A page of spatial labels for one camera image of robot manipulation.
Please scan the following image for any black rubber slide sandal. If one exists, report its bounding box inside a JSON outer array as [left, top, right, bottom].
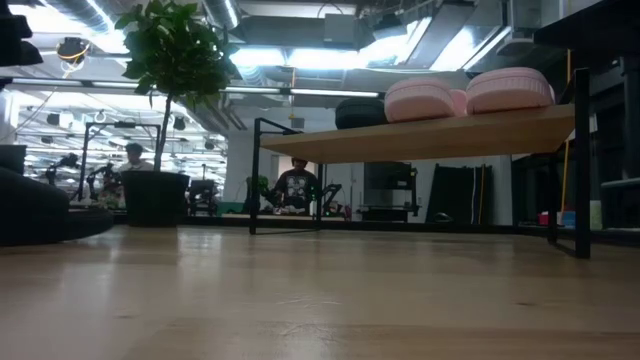
[[0, 167, 115, 247], [334, 97, 389, 131]]

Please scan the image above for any pink rubber slide sandal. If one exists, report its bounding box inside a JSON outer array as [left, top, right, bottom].
[[383, 76, 469, 124], [464, 66, 556, 116]]

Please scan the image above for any person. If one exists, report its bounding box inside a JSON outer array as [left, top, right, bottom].
[[272, 157, 321, 216], [117, 142, 155, 174]]

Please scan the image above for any small green potted plant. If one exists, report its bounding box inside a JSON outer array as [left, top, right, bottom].
[[244, 174, 271, 199]]

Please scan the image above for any black shelving unit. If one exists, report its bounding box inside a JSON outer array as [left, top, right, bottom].
[[362, 162, 419, 222]]

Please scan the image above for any long ceiling tube light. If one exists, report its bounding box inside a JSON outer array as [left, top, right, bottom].
[[9, 77, 381, 99]]

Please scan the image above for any green leafy indoor tree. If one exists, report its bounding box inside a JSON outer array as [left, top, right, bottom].
[[113, 0, 239, 174]]

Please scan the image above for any wooden shelf with black frame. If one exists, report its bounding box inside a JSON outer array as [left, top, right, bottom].
[[248, 67, 592, 260]]

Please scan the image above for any silver ventilation duct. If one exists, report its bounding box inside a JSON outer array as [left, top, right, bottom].
[[202, 0, 242, 31]]

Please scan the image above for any yellow hanging cable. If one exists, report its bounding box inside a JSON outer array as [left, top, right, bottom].
[[560, 48, 574, 211]]

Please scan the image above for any black hanging cable reel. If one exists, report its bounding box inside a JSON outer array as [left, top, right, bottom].
[[55, 37, 91, 64]]

